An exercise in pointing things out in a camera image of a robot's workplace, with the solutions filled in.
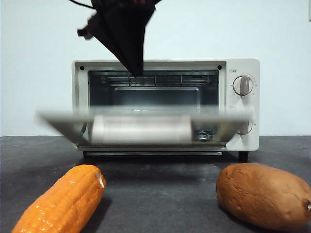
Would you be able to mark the orange corn cob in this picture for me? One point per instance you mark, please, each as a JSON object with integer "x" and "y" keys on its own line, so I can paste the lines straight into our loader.
{"x": 63, "y": 201}

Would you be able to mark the round timer knob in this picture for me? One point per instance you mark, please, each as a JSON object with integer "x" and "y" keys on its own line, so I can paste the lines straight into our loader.
{"x": 246, "y": 127}

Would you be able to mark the brown sweet potato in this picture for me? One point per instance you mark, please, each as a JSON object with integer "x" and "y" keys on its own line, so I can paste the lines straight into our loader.
{"x": 260, "y": 194}

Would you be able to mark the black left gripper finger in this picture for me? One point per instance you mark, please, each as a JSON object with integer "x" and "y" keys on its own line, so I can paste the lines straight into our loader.
{"x": 102, "y": 29}

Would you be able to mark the metal heater guard grille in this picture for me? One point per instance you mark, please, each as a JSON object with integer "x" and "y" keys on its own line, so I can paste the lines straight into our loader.
{"x": 170, "y": 80}

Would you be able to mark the white glass oven door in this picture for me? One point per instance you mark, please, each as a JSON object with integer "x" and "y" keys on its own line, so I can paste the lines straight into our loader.
{"x": 141, "y": 131}

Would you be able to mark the round temperature knob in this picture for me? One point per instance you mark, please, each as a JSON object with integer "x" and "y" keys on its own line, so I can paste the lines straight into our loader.
{"x": 243, "y": 85}

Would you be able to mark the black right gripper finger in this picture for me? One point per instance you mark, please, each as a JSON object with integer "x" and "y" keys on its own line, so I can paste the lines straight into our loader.
{"x": 128, "y": 36}

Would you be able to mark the black oven foot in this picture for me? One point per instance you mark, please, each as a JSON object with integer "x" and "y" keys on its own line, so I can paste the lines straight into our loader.
{"x": 243, "y": 156}

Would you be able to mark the white toaster oven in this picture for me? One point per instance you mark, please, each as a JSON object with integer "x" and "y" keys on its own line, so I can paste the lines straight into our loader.
{"x": 247, "y": 109}

